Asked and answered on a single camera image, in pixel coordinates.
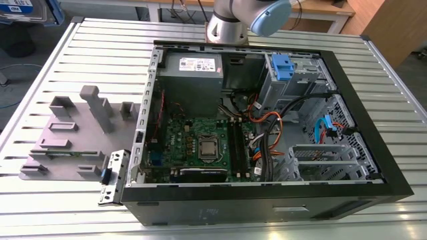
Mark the hard disk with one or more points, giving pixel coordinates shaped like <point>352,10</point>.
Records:
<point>20,10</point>

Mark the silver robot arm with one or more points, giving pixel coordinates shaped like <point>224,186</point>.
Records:
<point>227,30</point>

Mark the grey metal disk bay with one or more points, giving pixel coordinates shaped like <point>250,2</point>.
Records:
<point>320,162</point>

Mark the green motherboard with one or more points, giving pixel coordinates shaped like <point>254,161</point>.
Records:
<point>180,130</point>

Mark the silver CPU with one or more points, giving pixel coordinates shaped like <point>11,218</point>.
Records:
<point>207,148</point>

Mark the black RAM slot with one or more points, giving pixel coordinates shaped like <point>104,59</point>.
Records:
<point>234,147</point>

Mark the grey power supply unit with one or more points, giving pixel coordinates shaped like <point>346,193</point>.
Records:
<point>190,92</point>

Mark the CPU socket locking lever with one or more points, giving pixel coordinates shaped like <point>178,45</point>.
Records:
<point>222,156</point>

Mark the black graphics card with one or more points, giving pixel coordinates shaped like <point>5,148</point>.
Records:
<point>200,175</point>

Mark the blue drive cage latch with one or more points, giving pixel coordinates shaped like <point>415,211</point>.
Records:
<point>282,67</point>

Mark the black PC case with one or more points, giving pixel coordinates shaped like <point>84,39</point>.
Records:
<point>234,207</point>

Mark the grey parts rack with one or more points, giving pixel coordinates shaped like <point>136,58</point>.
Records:
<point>87,145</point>

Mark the green RAM stick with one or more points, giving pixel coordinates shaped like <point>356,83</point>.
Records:
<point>67,153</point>

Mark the brown wooden cabinet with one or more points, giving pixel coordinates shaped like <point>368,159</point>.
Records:
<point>394,30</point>

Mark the black round bin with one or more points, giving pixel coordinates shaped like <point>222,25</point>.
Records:
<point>20,42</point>

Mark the silver hinged slot bracket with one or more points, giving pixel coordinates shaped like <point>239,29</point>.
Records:
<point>116,175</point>

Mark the white table frame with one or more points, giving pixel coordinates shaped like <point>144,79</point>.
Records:
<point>100,7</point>

